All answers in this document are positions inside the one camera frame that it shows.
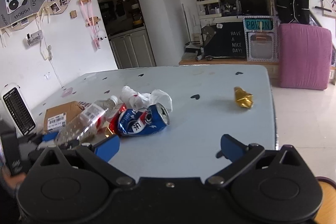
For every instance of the wooden trash bin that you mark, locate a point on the wooden trash bin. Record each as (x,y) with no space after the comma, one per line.
(327,211)

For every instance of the pink folded mattress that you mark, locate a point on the pink folded mattress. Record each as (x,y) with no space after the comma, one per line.
(305,53)

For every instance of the crushed blue soda can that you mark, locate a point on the crushed blue soda can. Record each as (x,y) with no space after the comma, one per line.
(140,123)

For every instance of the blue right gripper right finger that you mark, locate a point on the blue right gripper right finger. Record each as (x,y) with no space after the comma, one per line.
(231,148)

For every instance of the toy oven cardboard box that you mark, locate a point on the toy oven cardboard box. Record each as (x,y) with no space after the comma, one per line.
(261,38)

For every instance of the clear plastic water bottle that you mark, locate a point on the clear plastic water bottle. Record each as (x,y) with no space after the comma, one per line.
(88,122)

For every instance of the red snack wrapper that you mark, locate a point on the red snack wrapper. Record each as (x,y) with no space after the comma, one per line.
(112,128)

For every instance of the white space heater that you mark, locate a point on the white space heater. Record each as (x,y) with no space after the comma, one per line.
(18,110)

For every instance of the crumpled white plastic bag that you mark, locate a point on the crumpled white plastic bag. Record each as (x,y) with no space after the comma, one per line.
(141,101)

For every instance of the gold foil wrapper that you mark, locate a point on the gold foil wrapper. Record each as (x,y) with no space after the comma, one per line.
(242,98)

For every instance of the brown cardboard box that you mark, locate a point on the brown cardboard box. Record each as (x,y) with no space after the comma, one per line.
(58,117)

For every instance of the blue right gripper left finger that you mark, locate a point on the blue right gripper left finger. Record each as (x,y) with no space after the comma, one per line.
(106,146)

